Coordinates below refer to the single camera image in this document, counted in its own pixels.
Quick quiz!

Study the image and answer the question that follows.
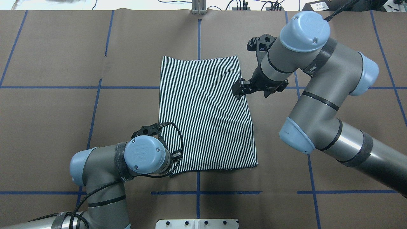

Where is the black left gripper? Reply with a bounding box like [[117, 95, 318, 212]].
[[131, 123, 182, 161]]

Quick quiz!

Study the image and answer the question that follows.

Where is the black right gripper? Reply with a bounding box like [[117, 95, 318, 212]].
[[231, 34, 289, 101]]

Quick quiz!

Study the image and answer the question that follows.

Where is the striped polo shirt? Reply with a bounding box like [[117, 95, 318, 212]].
[[159, 56, 258, 175]]

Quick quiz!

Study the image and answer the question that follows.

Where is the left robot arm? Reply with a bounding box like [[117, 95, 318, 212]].
[[7, 122, 184, 229]]

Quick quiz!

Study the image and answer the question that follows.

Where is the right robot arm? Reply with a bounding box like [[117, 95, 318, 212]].
[[231, 11, 407, 197]]

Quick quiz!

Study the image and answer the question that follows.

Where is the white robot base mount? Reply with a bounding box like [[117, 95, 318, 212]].
[[155, 219, 239, 229]]

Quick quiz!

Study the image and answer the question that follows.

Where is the aluminium frame post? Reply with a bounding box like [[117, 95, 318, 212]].
[[191, 0, 207, 15]]

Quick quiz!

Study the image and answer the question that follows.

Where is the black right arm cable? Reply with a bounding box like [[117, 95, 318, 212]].
[[324, 0, 360, 23]]

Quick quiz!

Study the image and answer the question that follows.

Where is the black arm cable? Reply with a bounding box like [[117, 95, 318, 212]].
[[29, 122, 184, 229], [324, 0, 360, 23]]

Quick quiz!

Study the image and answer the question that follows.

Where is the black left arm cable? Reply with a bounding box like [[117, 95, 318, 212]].
[[29, 122, 184, 229]]

